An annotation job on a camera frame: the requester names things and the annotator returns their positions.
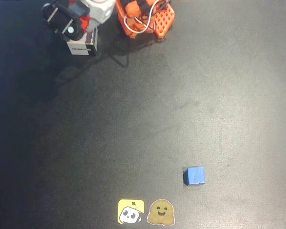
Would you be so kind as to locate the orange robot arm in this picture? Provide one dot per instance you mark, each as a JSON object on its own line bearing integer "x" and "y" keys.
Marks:
{"x": 133, "y": 14}

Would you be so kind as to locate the white cardboard box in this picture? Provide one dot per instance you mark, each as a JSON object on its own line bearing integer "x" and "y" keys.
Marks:
{"x": 82, "y": 47}

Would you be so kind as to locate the blue cube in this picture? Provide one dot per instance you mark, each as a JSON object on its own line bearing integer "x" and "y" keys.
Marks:
{"x": 195, "y": 176}

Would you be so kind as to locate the black table mat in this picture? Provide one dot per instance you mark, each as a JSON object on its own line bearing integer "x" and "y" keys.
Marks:
{"x": 228, "y": 95}

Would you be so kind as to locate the yellow robot sticker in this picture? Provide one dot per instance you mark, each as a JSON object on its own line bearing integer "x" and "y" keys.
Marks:
{"x": 130, "y": 211}

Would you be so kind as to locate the hugging face emoji sticker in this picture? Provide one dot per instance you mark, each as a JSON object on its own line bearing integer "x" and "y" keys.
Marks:
{"x": 160, "y": 212}

